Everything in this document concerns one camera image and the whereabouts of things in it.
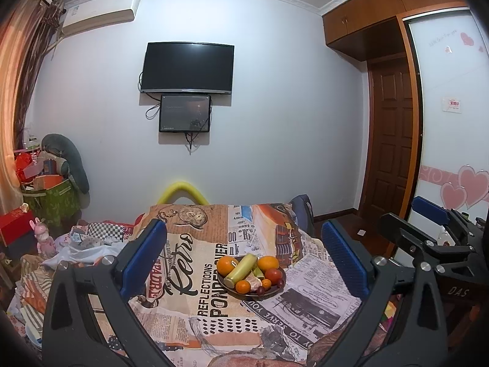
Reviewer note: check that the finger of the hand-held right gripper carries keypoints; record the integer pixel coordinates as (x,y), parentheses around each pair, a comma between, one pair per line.
(401,231)
(431,208)

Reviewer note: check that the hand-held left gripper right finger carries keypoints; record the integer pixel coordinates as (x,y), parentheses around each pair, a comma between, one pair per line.
(345,262)

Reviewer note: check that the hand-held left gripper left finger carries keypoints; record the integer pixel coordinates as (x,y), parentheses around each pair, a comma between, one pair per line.
(140,262)

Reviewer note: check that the red tomato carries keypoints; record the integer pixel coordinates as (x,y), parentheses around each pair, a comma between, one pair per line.
(273,275)

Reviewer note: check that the dark grey oval plate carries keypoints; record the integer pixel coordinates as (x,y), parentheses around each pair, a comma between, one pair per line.
(275,292)

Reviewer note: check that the tiny mandarin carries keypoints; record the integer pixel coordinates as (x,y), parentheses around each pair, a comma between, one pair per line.
(266,284)

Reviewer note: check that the dark purple grape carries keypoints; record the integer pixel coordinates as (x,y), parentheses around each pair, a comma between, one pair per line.
(260,291)

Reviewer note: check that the long pale green cucumber piece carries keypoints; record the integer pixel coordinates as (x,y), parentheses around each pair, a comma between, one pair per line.
(240,273)

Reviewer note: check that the medium mandarin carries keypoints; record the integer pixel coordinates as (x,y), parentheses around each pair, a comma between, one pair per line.
(242,287)

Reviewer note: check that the white stickered case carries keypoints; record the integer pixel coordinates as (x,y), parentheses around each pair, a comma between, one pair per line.
(447,235)

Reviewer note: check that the white crumpled cloth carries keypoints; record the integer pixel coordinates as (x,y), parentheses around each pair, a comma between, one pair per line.
(84,256)

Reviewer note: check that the dark blue chair back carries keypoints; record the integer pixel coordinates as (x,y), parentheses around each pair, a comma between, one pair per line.
(303,214)

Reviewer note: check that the white heart-decorated sliding door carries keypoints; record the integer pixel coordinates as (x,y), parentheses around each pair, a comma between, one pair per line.
(450,141)

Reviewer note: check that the plain orange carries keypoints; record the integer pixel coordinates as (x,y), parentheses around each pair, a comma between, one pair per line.
(268,263)

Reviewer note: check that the brown wooden door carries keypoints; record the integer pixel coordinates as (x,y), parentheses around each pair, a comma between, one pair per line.
(391,141)

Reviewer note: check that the newspaper print tablecloth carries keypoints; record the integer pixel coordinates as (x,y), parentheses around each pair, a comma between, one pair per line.
(206,313)

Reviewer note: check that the yellow foam tube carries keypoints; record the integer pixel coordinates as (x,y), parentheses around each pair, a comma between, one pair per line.
(182,189)

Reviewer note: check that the large orange with sticker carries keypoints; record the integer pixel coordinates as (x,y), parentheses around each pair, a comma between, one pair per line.
(226,265)

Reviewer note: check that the pink bunny toy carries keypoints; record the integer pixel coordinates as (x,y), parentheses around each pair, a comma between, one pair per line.
(42,237)

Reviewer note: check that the green patterned box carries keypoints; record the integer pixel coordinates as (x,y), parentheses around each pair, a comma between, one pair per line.
(53,202)

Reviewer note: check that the red label sticker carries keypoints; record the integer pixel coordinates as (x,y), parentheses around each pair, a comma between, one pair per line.
(453,104)

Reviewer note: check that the grey plush toy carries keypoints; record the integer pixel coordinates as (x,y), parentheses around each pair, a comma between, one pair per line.
(72,160)

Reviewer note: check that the red box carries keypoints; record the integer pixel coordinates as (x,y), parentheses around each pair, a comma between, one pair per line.
(15,227)

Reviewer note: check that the wooden overhead cabinet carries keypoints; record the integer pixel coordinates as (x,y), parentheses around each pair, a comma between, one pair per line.
(374,11)

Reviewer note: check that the brown orange curtain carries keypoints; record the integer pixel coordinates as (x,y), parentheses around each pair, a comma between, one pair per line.
(19,95)

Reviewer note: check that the white air conditioner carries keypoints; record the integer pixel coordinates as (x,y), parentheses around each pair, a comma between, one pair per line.
(97,13)

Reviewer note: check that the small black wall monitor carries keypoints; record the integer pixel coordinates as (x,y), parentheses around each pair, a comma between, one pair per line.
(185,112)

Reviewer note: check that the black wall television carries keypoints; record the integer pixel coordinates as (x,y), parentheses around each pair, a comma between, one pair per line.
(187,67)

